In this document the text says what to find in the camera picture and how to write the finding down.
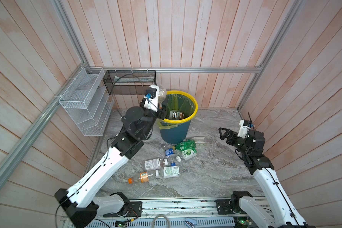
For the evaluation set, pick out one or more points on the teal bin with yellow rim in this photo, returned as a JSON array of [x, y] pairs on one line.
[[175, 135]]

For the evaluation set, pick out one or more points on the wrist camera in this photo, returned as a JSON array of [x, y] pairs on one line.
[[245, 126], [151, 98]]

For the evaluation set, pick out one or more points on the aluminium front rail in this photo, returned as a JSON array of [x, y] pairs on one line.
[[188, 207]]

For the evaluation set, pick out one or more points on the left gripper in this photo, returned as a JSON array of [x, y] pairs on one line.
[[161, 113]]

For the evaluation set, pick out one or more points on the white wire mesh shelf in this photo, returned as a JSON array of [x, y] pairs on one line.
[[87, 102]]

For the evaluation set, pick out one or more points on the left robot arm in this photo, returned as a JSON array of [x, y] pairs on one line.
[[79, 201]]

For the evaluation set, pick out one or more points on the white label square bottle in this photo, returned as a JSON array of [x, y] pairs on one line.
[[155, 164]]

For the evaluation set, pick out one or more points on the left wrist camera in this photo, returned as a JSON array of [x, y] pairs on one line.
[[151, 98]]

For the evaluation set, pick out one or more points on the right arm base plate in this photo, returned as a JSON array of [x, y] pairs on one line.
[[229, 206]]

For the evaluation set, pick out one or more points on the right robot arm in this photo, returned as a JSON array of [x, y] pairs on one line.
[[284, 214]]

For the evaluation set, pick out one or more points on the black wire mesh basket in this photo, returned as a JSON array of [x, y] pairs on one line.
[[128, 82]]

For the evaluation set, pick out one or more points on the blue label crushed bottle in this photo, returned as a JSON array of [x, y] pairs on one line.
[[169, 154]]

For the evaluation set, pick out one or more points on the green label white bottle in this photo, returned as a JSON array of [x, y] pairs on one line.
[[168, 172]]

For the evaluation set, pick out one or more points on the orange label bottle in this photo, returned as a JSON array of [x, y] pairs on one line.
[[162, 94], [142, 177]]

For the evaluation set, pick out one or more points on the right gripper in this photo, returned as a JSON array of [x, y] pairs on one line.
[[225, 136]]

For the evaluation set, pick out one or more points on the clear bottle behind green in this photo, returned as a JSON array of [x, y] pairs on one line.
[[200, 141]]

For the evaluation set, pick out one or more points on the lime label white bottle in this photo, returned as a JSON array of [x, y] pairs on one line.
[[188, 153]]

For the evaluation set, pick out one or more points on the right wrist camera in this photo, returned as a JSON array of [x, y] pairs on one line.
[[245, 126]]

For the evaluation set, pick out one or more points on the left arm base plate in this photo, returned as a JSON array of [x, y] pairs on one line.
[[131, 209]]

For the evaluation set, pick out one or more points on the green crushed bottle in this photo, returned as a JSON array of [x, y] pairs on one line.
[[185, 145]]

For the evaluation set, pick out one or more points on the yellow bin liner bag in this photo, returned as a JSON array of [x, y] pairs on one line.
[[179, 101]]

